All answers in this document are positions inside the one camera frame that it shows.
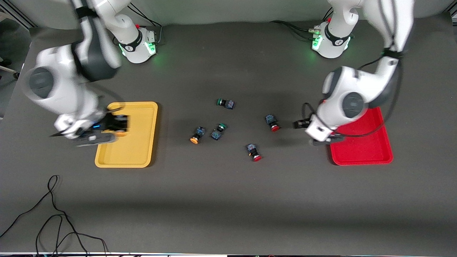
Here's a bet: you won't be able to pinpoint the yellow plastic tray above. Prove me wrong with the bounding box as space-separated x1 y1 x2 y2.
94 101 159 168

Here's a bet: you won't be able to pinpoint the red push button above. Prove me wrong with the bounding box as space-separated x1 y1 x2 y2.
265 114 281 133
246 143 262 162

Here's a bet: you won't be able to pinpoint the red plastic tray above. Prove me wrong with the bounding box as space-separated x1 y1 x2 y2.
329 106 394 166

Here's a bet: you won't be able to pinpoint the dark grey table mat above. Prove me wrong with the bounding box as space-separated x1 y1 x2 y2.
0 12 457 255

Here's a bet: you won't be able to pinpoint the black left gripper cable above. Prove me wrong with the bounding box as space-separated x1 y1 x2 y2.
302 50 405 138

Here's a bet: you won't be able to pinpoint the thin black loose cable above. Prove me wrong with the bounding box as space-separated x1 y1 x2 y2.
0 175 109 257

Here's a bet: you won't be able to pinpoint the black left arm base cables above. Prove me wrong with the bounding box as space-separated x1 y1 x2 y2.
270 8 333 40

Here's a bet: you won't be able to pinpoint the black arm base cables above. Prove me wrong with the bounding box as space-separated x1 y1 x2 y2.
127 3 163 46
270 8 333 40

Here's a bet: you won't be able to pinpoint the black right arm base cables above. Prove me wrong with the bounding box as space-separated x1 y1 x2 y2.
127 3 163 46

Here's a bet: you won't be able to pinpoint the aluminium frame rail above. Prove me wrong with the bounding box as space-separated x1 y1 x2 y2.
0 0 38 30

